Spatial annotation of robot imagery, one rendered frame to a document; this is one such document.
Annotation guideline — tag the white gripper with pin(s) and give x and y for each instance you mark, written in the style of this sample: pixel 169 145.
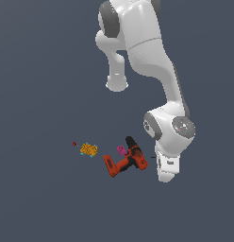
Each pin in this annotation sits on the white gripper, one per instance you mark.
pixel 167 164

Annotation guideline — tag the tiny red object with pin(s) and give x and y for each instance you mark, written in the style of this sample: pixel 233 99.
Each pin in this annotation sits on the tiny red object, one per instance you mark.
pixel 74 143

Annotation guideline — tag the red and black power drill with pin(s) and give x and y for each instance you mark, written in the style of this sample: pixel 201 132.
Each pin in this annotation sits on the red and black power drill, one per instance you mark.
pixel 128 159

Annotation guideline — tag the small pink box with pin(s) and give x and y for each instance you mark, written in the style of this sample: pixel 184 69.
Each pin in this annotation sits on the small pink box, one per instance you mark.
pixel 121 150

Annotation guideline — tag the orange patterned box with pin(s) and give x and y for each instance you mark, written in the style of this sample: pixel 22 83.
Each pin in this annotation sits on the orange patterned box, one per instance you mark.
pixel 88 149

